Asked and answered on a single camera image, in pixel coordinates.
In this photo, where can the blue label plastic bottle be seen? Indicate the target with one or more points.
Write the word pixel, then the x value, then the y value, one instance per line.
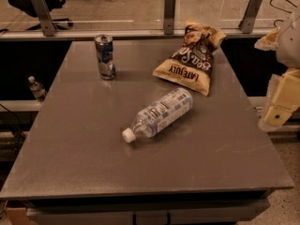
pixel 151 120

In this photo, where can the small water bottle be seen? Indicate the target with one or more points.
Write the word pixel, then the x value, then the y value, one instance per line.
pixel 37 89

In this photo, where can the middle metal bracket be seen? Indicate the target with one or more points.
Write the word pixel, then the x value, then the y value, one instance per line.
pixel 169 13

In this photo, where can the right metal bracket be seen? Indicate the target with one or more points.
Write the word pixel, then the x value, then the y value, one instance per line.
pixel 247 24

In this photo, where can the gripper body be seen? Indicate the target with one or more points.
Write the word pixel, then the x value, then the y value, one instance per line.
pixel 290 46

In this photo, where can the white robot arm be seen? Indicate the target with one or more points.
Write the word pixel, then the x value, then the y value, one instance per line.
pixel 285 41

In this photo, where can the left metal bracket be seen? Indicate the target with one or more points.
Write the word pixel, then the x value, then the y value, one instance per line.
pixel 47 26

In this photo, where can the metal bracket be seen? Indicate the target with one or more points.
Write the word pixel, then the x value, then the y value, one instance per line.
pixel 169 13
pixel 247 24
pixel 47 26

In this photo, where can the glass panel rail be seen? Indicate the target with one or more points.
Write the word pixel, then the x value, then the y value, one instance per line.
pixel 88 34

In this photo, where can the black office chair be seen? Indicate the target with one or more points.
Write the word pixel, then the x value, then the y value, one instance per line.
pixel 27 7

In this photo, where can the redbull can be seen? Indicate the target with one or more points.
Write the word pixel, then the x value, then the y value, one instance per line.
pixel 104 49

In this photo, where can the Late July chips bag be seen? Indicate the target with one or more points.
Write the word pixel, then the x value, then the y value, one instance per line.
pixel 192 64

